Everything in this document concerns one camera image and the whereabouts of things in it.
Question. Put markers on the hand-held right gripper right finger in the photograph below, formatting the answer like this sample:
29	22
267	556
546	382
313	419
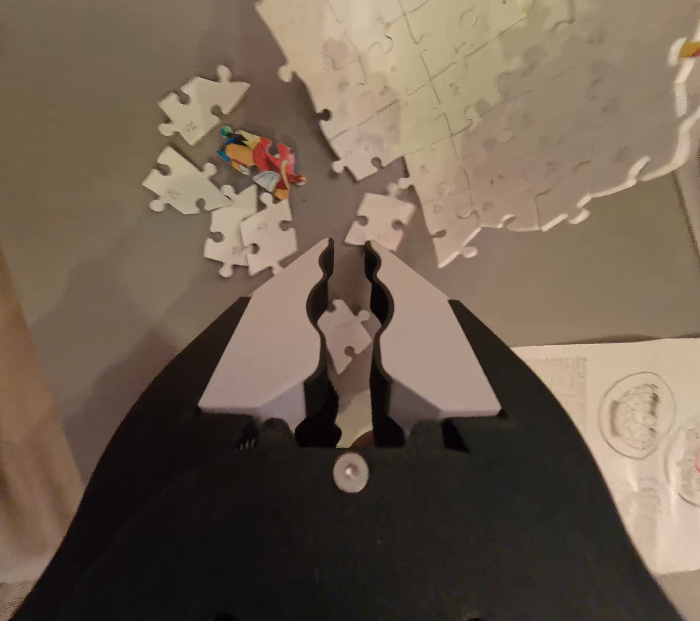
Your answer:
432	353

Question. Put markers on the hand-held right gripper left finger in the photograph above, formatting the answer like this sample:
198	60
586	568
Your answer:
262	342

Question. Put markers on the white puzzle piece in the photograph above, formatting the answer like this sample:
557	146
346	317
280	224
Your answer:
178	183
268	241
380	219
227	235
344	334
199	104

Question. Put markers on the partly built puzzle ball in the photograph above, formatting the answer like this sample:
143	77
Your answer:
492	85

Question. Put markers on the colourful printed puzzle piece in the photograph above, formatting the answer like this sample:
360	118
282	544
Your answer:
262	156

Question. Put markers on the white instruction sheet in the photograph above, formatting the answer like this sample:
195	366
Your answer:
574	402

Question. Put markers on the clear plastic disc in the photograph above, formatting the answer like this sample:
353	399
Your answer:
637	413
689	462

